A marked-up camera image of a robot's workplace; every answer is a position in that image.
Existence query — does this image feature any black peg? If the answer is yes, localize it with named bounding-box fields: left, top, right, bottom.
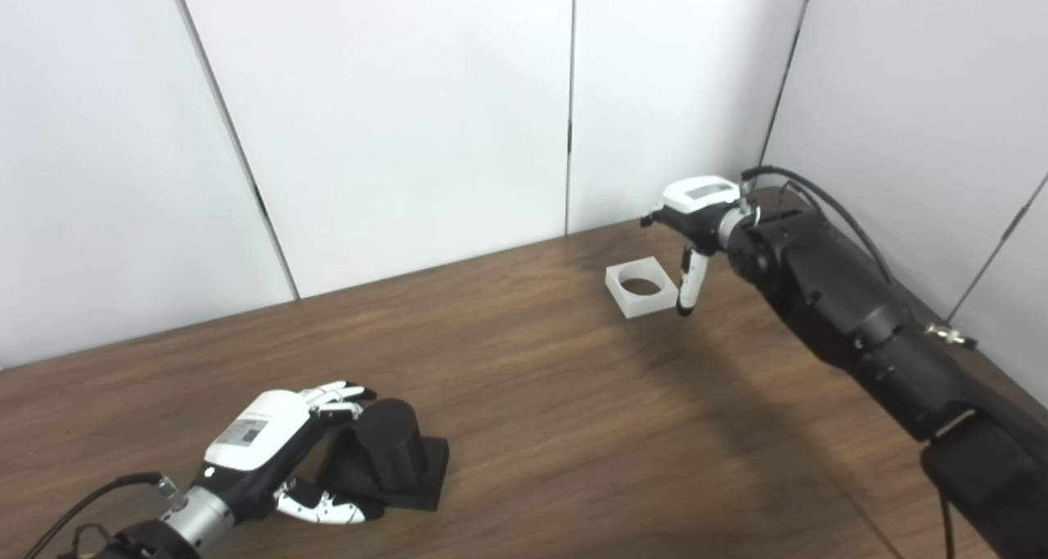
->
left=315, top=398, right=450, bottom=512

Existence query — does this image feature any white square piece with hole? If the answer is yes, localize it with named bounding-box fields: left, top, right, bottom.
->
left=605, top=256, right=680, bottom=320

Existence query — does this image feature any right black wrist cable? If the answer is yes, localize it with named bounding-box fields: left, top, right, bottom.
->
left=740, top=165, right=979, bottom=350

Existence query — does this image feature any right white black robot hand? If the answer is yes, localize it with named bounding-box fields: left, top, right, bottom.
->
left=640, top=175, right=758, bottom=318

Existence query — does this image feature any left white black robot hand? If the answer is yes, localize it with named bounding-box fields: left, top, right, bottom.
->
left=190, top=381, right=386, bottom=525

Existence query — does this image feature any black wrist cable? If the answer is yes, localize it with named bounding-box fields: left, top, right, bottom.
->
left=20, top=471, right=178, bottom=559
left=740, top=165, right=979, bottom=350

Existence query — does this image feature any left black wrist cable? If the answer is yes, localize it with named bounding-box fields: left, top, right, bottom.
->
left=20, top=471, right=178, bottom=559

